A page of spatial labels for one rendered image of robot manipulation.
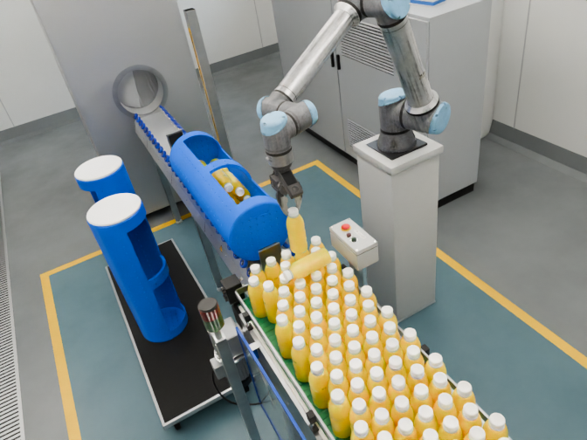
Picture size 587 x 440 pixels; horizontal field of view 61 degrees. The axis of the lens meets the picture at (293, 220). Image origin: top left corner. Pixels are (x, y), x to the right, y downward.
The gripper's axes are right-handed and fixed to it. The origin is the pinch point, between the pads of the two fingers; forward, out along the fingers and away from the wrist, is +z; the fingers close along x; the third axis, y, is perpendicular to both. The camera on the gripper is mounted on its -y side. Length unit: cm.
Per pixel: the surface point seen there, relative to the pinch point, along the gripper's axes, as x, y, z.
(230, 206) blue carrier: 14.3, 32.3, 9.1
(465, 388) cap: -10, -78, 22
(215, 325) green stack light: 43, -24, 11
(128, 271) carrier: 63, 85, 57
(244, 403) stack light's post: 43, -22, 56
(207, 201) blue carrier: 19, 51, 14
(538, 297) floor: -144, -4, 132
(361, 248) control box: -20.0, -12.0, 20.6
